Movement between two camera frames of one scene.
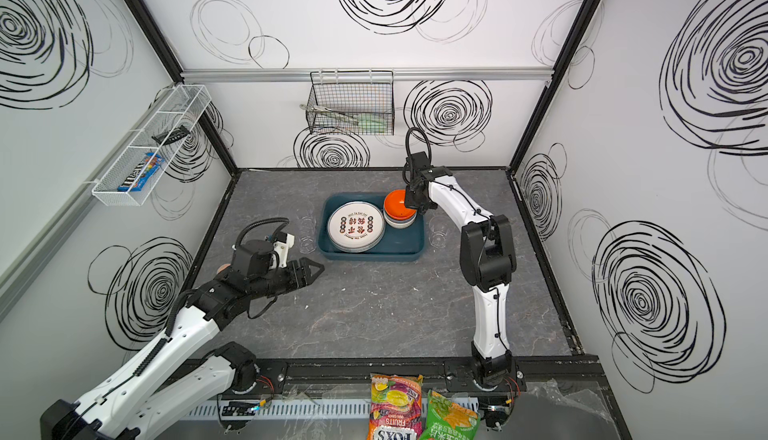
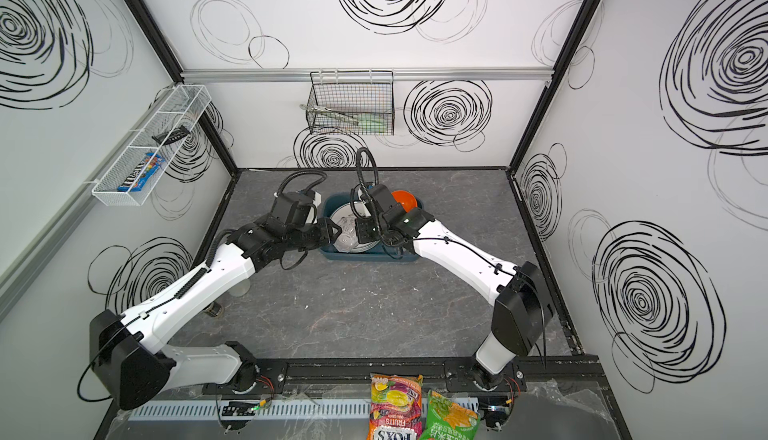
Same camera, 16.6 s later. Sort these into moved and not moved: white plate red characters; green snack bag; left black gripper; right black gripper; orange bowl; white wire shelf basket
Moved: right black gripper; left black gripper
Not moved: green snack bag; white wire shelf basket; orange bowl; white plate red characters
